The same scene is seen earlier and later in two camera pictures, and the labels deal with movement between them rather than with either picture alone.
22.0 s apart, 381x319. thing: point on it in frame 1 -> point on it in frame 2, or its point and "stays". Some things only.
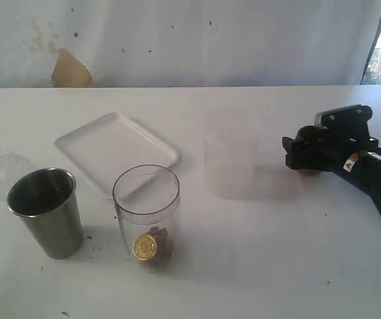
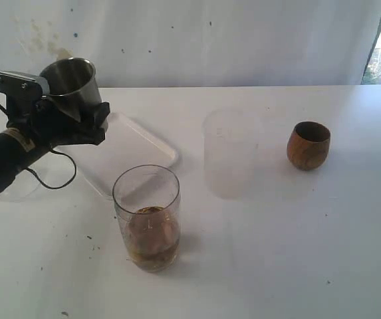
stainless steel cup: (46, 201) -> (73, 84)
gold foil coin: (144, 247) -> (149, 209)
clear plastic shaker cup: (147, 200) stays
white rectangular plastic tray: (102, 151) stays
